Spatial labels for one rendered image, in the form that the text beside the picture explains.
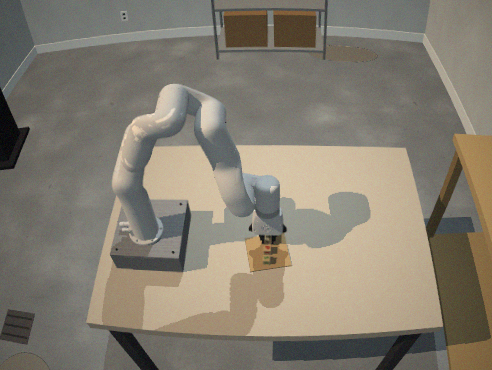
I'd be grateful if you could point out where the tan flat mat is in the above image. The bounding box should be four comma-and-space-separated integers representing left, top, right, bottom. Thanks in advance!
245, 233, 291, 272

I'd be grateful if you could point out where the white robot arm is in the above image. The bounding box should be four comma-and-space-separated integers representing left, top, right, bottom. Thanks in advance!
112, 84, 280, 246

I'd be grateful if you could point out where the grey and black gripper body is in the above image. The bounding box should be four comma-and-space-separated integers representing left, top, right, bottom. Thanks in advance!
252, 208, 283, 235

